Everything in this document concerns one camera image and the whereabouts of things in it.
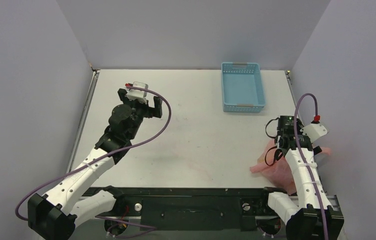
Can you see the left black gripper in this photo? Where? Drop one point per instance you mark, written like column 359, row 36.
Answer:
column 150, row 112

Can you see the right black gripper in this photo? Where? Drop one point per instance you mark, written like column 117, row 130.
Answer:
column 289, row 122

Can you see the pink plastic bag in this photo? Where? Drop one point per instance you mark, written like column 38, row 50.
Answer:
column 279, row 174

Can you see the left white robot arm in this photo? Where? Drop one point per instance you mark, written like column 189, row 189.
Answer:
column 57, row 213

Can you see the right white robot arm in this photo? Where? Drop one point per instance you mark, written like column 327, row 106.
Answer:
column 304, row 179

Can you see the light blue plastic basket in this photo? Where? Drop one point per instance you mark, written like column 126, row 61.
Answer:
column 242, row 88

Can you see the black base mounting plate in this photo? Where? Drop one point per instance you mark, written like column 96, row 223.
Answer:
column 211, row 209

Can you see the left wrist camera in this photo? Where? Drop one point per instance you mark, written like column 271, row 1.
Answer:
column 135, row 94

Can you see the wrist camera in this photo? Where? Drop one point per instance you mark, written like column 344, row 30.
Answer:
column 315, row 129
column 135, row 94

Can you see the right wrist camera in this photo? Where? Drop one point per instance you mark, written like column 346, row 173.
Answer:
column 315, row 129

